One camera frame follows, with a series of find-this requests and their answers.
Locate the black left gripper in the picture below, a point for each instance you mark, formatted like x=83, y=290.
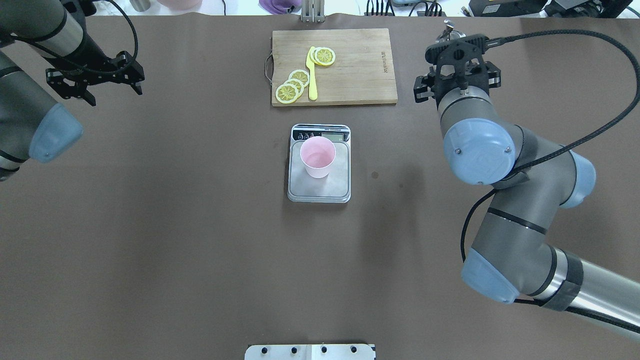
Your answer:
x=94, y=53

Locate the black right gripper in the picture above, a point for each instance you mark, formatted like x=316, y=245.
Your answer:
x=423, y=86

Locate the pink plastic cup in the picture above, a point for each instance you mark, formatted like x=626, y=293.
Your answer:
x=318, y=154

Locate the glass sauce bottle metal cap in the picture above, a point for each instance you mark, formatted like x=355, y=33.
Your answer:
x=449, y=33

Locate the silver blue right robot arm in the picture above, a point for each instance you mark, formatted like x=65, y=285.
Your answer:
x=509, y=260

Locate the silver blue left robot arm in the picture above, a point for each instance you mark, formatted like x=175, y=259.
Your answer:
x=34, y=124

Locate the silver digital kitchen scale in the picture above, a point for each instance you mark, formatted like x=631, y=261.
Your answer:
x=335, y=188

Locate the steel tumbler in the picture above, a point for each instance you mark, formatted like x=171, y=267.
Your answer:
x=140, y=6

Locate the bamboo cutting board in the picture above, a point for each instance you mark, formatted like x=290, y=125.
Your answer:
x=362, y=74

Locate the yellow plastic knife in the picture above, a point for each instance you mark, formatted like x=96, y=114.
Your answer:
x=312, y=84

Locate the lemon slice near knife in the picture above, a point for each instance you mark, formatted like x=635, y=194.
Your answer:
x=300, y=75

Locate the lemon slice middle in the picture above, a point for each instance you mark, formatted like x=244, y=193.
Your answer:
x=299, y=85

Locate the lemon slice far end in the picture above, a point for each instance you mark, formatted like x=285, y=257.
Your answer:
x=287, y=93

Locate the purple cloth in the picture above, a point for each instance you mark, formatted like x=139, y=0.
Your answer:
x=280, y=7

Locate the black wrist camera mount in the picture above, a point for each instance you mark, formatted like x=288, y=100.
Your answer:
x=127, y=71

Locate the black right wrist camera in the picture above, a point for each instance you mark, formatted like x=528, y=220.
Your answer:
x=457, y=57

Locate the lemon slice near handle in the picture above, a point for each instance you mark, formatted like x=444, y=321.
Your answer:
x=323, y=56

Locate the aluminium frame post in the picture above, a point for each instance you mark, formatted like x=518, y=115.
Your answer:
x=313, y=11

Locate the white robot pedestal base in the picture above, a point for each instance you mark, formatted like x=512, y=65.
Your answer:
x=320, y=351

